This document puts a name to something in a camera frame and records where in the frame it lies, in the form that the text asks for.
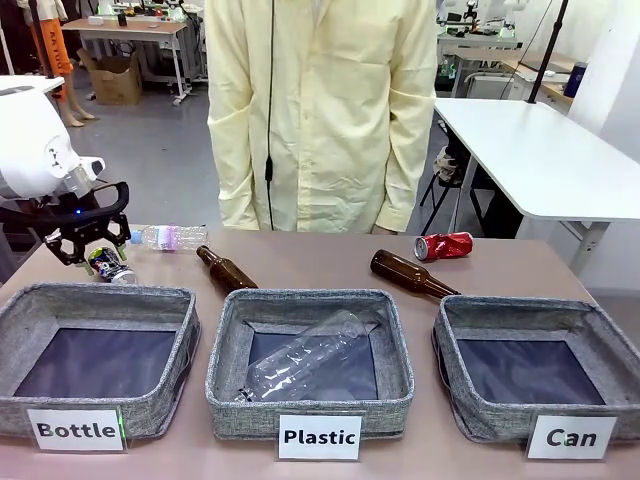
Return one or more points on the wooden top workbench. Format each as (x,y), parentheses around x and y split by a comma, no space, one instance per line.
(130,27)

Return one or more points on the crushed red soda can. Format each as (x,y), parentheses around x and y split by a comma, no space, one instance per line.
(445,246)

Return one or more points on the person's left hand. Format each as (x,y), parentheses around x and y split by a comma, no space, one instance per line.
(386,230)

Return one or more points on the small white table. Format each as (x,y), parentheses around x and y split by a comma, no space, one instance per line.
(25,83)

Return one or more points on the person in yellow shirt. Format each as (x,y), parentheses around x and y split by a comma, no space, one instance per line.
(330,115)

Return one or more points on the white Can label card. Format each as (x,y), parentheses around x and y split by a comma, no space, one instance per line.
(571,438)

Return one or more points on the brown cardboard box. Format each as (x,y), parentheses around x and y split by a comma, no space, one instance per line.
(117,80)

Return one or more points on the brown glass bottle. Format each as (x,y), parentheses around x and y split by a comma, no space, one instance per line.
(227,272)
(407,274)

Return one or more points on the grey fabric basket labelled Can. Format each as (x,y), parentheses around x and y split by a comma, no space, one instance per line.
(525,307)

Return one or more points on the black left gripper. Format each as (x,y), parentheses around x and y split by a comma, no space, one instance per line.
(87,226)

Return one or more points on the clear unlabelled plastic bottle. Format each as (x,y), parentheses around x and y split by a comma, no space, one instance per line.
(310,355)

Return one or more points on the grey fabric basket labelled Bottle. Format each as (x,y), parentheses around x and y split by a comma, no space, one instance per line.
(95,405)

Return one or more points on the black stand pole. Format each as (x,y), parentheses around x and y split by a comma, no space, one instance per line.
(547,50)

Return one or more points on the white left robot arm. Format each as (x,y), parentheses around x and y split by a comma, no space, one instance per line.
(25,145)

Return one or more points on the black folding stool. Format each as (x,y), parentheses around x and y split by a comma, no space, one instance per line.
(445,170)

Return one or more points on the light wooden desk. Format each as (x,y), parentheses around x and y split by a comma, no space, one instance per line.
(545,62)

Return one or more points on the dark printed drink can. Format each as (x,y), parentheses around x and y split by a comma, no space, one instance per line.
(111,266)

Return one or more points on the grey fabric basket labelled Plastic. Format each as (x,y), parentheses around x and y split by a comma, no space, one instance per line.
(310,300)

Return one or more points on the large white table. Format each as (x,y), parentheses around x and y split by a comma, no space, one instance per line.
(540,160)

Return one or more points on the white Bottle label card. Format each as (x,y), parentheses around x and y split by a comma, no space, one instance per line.
(76,430)

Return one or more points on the mannequin with orange clothing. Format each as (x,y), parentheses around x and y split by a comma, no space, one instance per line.
(55,45)

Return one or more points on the white Plastic label card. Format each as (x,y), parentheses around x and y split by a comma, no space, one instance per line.
(320,437)

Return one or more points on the clear bottle with pink label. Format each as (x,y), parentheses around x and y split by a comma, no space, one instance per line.
(172,237)

